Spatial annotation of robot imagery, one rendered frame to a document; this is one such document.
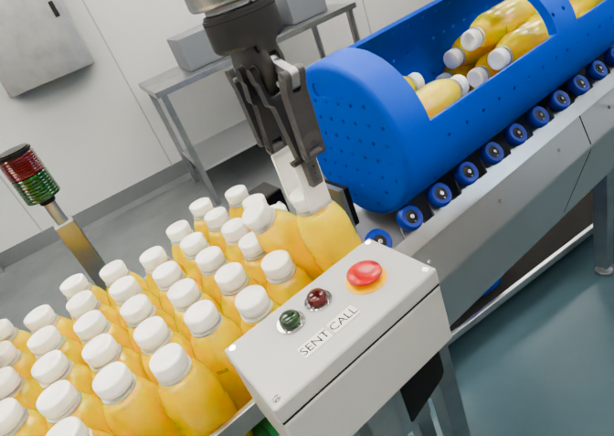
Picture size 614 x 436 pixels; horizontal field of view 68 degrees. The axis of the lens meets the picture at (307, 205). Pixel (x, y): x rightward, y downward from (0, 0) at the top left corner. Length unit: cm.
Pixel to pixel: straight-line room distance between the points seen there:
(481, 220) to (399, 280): 46
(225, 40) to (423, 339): 35
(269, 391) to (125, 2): 373
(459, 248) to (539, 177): 25
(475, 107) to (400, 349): 45
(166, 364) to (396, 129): 43
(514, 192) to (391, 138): 35
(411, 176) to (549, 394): 113
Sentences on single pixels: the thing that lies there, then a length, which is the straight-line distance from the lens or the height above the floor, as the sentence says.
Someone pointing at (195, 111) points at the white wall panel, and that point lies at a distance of 412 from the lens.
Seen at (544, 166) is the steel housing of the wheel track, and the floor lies 87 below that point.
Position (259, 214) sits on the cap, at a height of 114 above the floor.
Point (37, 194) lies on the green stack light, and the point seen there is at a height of 118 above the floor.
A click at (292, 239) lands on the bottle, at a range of 59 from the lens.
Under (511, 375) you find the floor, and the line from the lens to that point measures 174.
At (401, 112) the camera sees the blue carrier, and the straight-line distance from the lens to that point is 68.
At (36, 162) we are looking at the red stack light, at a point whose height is 123.
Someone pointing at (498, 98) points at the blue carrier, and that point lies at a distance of 84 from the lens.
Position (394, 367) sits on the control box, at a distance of 48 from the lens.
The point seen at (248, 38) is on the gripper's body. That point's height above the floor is 134.
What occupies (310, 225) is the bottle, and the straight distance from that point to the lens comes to 54.
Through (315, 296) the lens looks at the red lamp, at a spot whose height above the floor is 111.
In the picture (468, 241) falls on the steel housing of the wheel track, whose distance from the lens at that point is 87.
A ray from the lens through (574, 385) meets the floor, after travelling 173.
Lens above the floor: 140
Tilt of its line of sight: 29 degrees down
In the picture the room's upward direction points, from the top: 21 degrees counter-clockwise
